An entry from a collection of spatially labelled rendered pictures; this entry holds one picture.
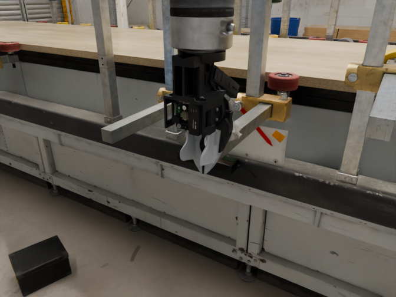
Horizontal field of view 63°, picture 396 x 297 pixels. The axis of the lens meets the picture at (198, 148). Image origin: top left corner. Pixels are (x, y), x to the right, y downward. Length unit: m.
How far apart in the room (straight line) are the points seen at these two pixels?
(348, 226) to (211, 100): 0.59
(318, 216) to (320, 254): 0.39
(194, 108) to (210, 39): 0.10
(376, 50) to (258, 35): 0.25
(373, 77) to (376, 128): 0.29
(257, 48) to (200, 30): 0.37
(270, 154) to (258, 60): 0.24
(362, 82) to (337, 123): 0.29
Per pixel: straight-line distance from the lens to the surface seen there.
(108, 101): 1.14
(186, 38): 0.46
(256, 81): 0.82
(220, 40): 0.46
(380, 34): 0.75
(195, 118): 0.47
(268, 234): 1.34
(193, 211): 1.46
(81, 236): 1.80
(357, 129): 0.80
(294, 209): 0.96
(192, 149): 0.55
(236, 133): 0.60
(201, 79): 0.47
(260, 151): 0.87
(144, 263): 1.58
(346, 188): 0.83
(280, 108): 0.81
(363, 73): 0.76
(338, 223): 0.94
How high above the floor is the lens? 1.10
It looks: 25 degrees down
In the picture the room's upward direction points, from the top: straight up
